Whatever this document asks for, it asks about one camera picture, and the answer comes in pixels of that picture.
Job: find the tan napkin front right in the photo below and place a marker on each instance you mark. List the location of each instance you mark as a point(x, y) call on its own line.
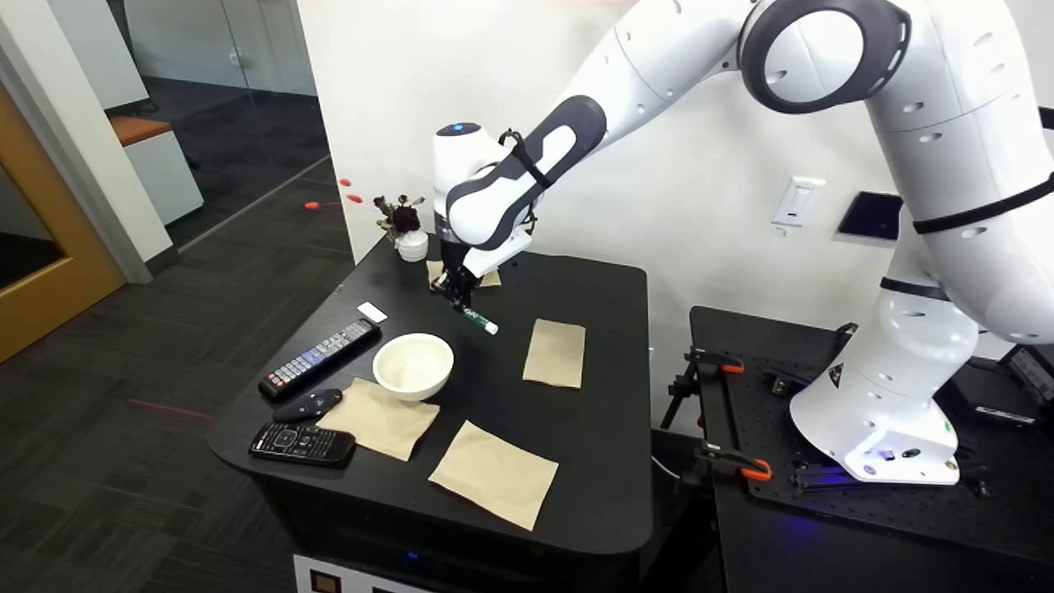
point(495, 474)

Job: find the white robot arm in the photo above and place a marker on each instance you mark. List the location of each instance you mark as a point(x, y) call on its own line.
point(948, 103)

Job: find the orange black clamp rear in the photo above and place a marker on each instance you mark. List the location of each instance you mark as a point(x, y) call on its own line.
point(698, 366)

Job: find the black table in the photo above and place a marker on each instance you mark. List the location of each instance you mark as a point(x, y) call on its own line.
point(391, 518)

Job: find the orange black clamp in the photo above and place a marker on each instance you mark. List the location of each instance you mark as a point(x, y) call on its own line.
point(691, 460)
point(698, 366)

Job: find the white wall outlet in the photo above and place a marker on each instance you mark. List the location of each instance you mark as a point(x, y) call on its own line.
point(796, 201)

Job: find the tan napkin at right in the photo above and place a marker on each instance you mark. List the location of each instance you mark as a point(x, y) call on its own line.
point(554, 354)

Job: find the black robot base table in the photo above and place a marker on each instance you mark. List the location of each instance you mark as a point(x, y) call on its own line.
point(819, 531)

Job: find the tan napkin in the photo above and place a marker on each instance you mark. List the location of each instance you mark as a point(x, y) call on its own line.
point(495, 474)
point(377, 421)
point(554, 354)
point(436, 274)

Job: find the orange black clamp front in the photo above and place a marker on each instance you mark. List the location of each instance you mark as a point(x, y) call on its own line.
point(691, 460)

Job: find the green marker pen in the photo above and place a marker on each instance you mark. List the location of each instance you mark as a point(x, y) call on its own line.
point(478, 320)

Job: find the black wall panel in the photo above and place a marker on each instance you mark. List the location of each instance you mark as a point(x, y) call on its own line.
point(871, 215)

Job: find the white ceramic bowl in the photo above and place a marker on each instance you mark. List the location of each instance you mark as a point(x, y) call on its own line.
point(412, 366)

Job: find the white bench with wood top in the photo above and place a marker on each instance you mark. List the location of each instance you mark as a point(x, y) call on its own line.
point(160, 165)

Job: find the tan napkin front left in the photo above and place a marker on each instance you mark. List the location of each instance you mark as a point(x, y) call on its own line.
point(377, 421)

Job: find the small black remote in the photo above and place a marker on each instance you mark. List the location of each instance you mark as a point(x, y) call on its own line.
point(306, 405)

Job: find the small white eraser block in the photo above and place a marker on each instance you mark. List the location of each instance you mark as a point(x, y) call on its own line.
point(371, 310)

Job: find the black calculator remote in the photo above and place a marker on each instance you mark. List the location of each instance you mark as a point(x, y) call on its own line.
point(305, 446)

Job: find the wooden door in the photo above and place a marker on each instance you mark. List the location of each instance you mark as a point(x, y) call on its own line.
point(49, 258)

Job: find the white mug with dark decoration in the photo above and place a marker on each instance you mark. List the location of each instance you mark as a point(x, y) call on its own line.
point(403, 226)

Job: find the tan napkin at back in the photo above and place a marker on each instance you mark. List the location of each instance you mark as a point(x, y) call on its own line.
point(436, 274)

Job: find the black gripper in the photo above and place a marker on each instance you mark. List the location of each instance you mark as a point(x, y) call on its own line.
point(459, 280)

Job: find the long black remote control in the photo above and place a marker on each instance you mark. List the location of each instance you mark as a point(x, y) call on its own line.
point(316, 361)

